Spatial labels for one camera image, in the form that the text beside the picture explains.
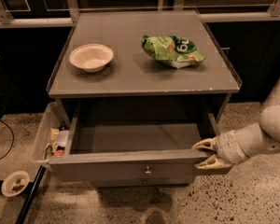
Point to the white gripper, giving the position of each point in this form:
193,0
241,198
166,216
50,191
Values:
226,147

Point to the grey top drawer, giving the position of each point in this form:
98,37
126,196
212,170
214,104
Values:
109,149

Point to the grey drawer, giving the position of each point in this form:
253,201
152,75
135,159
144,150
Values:
140,182
109,149

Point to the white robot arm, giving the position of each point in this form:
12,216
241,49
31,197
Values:
263,137

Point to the grey drawer cabinet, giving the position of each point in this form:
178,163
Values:
136,87

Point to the grey bottom drawer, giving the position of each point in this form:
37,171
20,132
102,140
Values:
140,182

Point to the green chip bag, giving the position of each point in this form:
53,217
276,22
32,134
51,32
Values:
176,51

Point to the white cup in bin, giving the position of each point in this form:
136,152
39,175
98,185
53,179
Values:
61,138

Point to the white paper bowl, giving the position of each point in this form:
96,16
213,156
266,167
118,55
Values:
91,58

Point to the clear plastic storage bin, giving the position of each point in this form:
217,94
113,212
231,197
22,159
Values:
45,146

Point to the black bar on floor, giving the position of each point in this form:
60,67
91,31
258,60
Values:
33,187

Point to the metal railing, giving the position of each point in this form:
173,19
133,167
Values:
49,13

